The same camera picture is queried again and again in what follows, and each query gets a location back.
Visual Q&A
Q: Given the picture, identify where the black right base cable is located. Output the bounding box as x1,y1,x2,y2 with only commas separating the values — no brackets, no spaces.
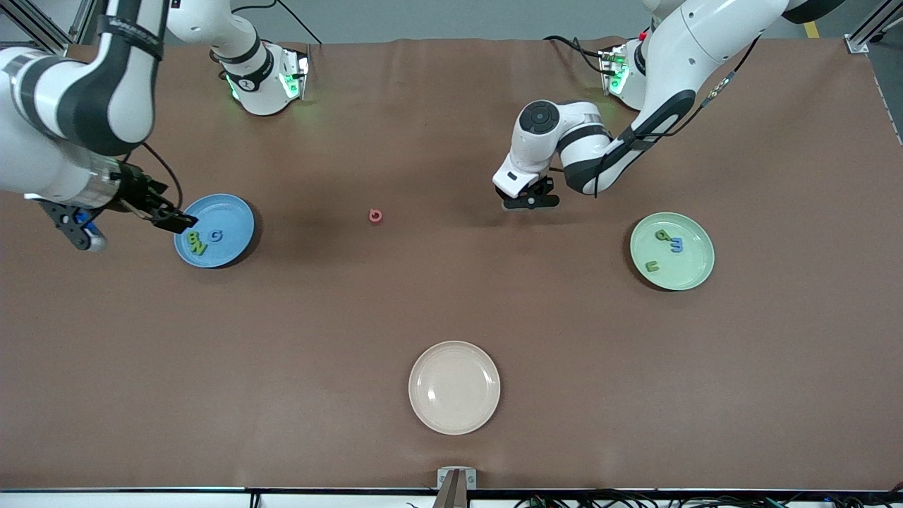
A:
236,0,322,47

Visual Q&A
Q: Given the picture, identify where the beige plate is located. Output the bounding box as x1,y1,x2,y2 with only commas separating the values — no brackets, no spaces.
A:
408,341,502,436

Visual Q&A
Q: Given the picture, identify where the black base cable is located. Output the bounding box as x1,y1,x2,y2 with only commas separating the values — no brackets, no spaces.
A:
236,0,322,47
542,34,609,75

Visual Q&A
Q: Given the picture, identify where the white table edge rail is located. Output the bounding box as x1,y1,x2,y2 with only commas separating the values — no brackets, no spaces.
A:
0,487,903,508

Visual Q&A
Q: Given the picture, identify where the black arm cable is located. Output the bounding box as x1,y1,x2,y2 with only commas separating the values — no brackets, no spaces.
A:
593,35,763,200
140,141,184,212

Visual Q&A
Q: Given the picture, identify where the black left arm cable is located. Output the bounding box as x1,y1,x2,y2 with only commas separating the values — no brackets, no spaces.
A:
593,35,763,200

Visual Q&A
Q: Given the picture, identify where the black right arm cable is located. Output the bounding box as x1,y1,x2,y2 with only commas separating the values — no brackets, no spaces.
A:
140,141,184,212

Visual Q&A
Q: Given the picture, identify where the green plate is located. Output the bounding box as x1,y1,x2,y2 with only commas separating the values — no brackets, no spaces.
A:
630,212,715,291

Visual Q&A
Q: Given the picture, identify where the blue plate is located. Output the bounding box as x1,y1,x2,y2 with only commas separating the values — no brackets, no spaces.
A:
174,193,255,269

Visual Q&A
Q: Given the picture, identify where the black left base cable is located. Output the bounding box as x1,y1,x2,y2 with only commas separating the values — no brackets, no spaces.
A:
542,34,609,75

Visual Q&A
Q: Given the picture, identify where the aluminium frame profile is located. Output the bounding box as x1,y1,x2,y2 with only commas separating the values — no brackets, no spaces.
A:
845,0,903,54
0,0,96,57

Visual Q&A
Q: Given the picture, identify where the silver camera mount bracket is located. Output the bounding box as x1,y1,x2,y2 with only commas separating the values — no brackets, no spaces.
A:
434,467,478,508

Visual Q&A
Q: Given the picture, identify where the brown table mat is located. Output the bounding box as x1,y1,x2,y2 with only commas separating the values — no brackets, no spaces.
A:
0,35,903,491

